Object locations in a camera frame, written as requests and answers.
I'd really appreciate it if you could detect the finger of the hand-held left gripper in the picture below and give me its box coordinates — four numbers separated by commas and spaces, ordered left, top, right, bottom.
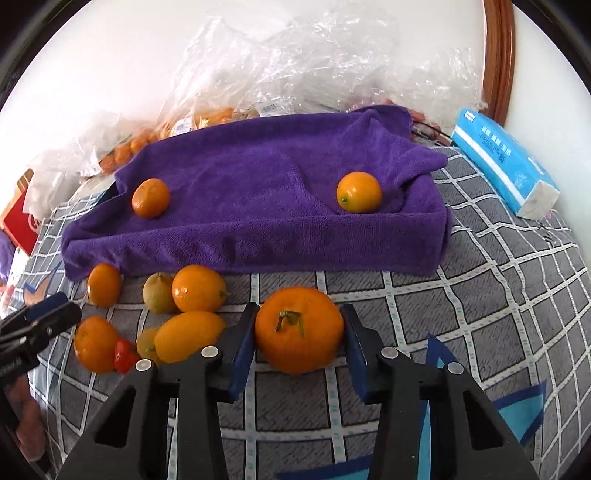
16, 292, 83, 339

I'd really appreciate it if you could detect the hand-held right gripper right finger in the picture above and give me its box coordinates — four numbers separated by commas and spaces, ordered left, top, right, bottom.
339, 302, 541, 480

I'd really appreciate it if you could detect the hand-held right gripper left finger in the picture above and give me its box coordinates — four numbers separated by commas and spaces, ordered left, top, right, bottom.
55, 302, 259, 480

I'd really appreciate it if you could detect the oval yellow-orange citrus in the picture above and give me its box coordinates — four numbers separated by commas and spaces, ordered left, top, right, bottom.
153, 311, 227, 365

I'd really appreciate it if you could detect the small mandarin orange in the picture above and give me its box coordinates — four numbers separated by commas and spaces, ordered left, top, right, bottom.
87, 263, 123, 308

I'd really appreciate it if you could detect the large orange with green stem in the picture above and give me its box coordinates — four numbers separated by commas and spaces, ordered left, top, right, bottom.
255, 286, 345, 374

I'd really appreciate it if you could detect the round orange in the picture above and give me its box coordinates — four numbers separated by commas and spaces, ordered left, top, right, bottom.
337, 171, 383, 214
172, 264, 229, 313

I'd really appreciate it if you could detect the person's left hand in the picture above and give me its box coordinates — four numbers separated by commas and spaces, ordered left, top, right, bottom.
2, 374, 44, 462

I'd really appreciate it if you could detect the small red tomato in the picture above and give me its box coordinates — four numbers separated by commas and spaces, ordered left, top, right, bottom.
114, 340, 140, 374

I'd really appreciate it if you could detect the small greenish yellow citrus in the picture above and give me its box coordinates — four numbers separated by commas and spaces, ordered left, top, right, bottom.
136, 328, 162, 365

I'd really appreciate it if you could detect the greenish yellow lemon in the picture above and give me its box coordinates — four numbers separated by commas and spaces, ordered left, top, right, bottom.
142, 272, 178, 315

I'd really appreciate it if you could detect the red paper bag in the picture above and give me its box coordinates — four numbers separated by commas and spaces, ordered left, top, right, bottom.
2, 168, 44, 257

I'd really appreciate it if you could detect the white plastic bag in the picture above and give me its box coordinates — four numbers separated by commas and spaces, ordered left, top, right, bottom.
23, 111, 121, 217

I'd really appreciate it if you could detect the purple towel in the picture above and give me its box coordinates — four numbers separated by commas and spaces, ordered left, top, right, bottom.
61, 105, 453, 280

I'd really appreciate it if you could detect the clear bag of mandarins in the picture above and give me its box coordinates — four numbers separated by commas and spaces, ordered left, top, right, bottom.
78, 111, 158, 178

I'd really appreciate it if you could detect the clear bag of kumquats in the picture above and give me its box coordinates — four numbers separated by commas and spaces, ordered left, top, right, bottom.
157, 18, 259, 139

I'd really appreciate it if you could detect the blue tissue pack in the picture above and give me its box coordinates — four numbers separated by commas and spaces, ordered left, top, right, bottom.
450, 108, 561, 219

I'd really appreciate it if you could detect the labelled clear fruit bag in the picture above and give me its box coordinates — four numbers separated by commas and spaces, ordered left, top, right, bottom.
235, 98, 298, 121

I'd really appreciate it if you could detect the crumpled clear plastic bag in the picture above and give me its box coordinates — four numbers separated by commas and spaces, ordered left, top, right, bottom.
406, 46, 485, 114

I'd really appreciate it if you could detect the large crumpled clear bag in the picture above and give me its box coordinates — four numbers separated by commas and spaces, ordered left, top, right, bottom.
249, 9, 416, 114

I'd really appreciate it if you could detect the black cable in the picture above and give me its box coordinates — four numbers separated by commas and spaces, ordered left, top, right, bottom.
409, 122, 455, 149

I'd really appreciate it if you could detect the brown wooden frame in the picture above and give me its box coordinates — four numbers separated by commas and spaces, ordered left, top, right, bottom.
480, 0, 516, 121

